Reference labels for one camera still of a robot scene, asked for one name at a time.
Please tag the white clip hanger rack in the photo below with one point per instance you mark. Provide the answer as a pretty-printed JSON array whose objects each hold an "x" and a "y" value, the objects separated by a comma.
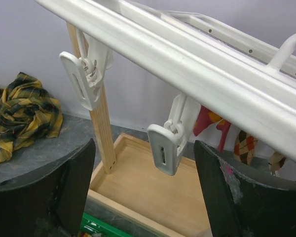
[{"x": 246, "y": 81}]

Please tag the white hanger clip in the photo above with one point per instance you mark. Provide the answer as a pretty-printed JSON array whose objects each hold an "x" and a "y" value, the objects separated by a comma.
[
  {"x": 87, "y": 72},
  {"x": 169, "y": 141}
]

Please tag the purple maroon sock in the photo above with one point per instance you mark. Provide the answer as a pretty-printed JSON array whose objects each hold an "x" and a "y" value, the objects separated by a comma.
[
  {"x": 224, "y": 127},
  {"x": 205, "y": 118}
]

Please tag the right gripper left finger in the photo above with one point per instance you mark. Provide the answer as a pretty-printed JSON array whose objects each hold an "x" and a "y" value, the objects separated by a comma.
[{"x": 48, "y": 201}]

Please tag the green plastic tray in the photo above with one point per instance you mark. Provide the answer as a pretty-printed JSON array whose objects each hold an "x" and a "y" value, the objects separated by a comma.
[{"x": 92, "y": 227}]

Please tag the yellow plaid cloth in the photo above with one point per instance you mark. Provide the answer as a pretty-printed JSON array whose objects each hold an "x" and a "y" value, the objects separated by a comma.
[{"x": 27, "y": 113}]

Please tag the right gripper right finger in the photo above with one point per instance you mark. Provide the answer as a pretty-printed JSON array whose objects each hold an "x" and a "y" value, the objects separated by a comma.
[{"x": 242, "y": 201}]

